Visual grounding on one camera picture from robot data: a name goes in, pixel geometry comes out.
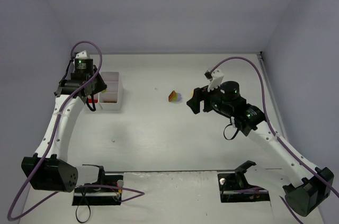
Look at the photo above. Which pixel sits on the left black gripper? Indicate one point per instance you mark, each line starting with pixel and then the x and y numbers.
pixel 96 86

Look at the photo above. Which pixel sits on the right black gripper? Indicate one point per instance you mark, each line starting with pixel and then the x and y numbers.
pixel 199 98

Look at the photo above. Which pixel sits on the small brown lego brick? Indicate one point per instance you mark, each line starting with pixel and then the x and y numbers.
pixel 109 101

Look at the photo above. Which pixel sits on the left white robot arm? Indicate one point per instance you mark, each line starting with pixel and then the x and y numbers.
pixel 48 168

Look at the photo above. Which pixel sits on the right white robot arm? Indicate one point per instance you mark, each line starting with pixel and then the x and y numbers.
pixel 304 186

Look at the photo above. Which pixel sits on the right white compartment tray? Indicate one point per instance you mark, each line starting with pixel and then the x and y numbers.
pixel 114 91

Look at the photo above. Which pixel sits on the lavender lego brick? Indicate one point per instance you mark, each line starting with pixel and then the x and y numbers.
pixel 178 97

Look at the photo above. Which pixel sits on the brown sloped lego brick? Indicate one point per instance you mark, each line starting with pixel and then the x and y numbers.
pixel 173 96

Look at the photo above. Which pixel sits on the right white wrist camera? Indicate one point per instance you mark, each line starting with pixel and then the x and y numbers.
pixel 215 78

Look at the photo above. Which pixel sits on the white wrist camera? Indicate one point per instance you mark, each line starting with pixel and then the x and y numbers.
pixel 215 78
pixel 82 55

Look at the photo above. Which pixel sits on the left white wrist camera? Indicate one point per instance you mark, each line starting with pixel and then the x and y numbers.
pixel 82 55

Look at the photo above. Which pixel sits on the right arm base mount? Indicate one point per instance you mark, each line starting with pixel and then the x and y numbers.
pixel 234 188

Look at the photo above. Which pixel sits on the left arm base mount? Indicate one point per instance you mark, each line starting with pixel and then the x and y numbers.
pixel 100 196

